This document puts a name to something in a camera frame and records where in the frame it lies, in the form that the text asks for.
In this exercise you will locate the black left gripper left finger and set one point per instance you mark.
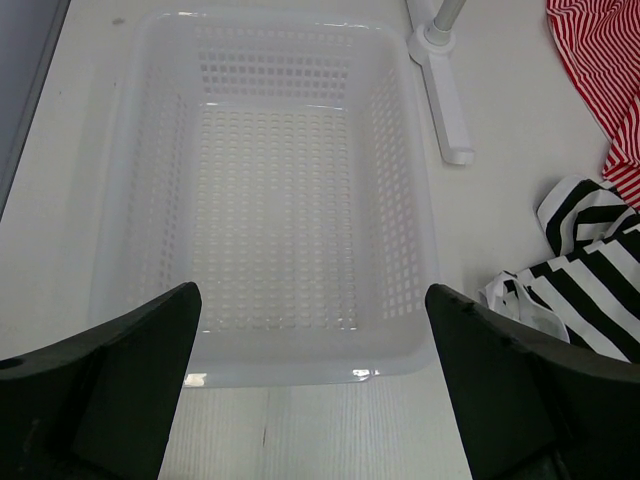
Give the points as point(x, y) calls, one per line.
point(100, 404)

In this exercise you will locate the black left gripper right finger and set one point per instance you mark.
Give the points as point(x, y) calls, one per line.
point(528, 405)

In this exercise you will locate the black white striped tank top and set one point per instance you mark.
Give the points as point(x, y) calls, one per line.
point(588, 293)

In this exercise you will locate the red white striped tank top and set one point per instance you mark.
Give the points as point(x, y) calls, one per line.
point(598, 44)

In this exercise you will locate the white clothes rack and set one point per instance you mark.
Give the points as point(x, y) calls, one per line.
point(430, 46)

